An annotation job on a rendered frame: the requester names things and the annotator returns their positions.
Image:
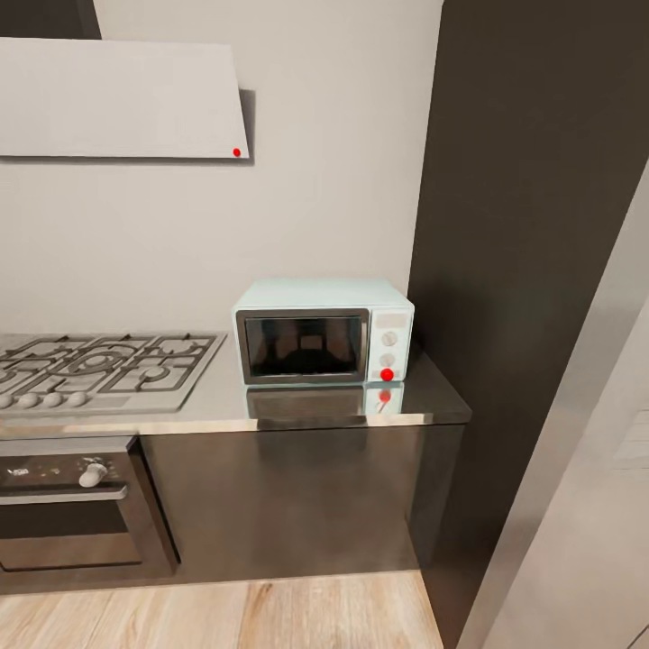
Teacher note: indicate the fridge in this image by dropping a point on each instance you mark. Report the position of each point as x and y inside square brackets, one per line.
[530, 282]

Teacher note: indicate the oven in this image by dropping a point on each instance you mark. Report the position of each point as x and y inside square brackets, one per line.
[81, 509]

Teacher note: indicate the range hood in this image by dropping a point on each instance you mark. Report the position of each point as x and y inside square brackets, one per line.
[65, 91]

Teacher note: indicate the microwave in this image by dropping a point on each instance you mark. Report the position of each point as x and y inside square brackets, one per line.
[313, 331]

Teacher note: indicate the burner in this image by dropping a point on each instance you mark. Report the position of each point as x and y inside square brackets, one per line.
[60, 374]

